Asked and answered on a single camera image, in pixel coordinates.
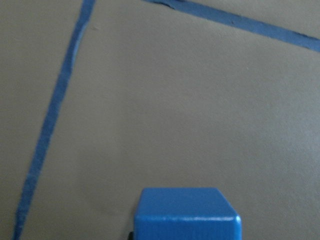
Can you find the blue wooden block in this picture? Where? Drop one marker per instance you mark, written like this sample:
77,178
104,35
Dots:
185,213

